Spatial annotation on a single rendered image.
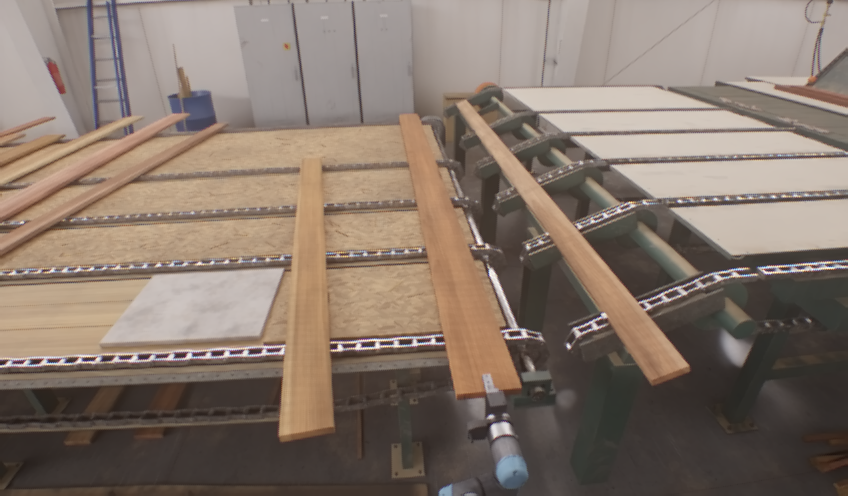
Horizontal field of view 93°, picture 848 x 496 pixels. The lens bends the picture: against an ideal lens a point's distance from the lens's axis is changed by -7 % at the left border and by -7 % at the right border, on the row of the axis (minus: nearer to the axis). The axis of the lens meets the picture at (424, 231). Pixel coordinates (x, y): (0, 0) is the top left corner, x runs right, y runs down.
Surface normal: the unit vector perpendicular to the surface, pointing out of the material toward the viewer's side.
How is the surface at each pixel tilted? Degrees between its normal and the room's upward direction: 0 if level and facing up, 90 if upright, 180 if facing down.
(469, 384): 0
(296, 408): 0
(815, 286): 90
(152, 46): 89
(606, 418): 90
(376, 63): 90
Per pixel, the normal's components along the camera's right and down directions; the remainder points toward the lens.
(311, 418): -0.02, -0.88
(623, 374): 0.08, 0.47
